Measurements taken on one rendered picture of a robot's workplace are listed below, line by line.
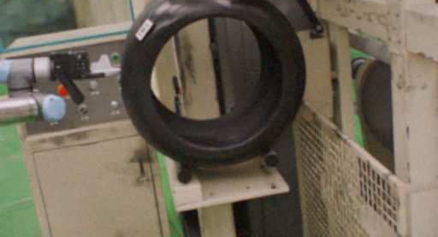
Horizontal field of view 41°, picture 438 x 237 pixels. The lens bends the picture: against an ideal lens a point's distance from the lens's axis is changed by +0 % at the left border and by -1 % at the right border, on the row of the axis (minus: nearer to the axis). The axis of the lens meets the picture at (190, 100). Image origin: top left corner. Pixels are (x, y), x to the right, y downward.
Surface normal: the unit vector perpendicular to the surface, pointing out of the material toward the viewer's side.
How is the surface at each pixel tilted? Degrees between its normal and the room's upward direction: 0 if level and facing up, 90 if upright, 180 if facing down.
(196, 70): 90
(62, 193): 90
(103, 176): 90
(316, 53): 90
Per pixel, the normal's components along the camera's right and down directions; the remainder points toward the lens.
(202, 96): 0.12, 0.26
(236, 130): -0.29, -0.56
